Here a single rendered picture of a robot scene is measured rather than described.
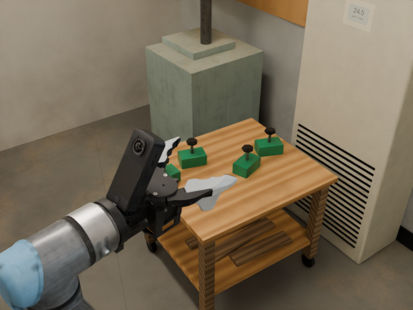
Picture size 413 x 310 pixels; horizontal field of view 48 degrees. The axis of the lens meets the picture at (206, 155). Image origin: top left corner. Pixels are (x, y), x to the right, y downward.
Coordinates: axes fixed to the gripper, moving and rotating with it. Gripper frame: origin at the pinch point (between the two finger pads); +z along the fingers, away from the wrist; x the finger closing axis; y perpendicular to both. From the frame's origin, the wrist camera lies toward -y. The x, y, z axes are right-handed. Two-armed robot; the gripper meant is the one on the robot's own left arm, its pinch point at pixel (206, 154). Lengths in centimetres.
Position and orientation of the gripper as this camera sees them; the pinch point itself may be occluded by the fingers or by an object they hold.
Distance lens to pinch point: 75.6
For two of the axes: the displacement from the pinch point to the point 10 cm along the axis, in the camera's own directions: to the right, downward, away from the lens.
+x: 7.1, 5.0, -4.9
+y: -1.0, 7.6, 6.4
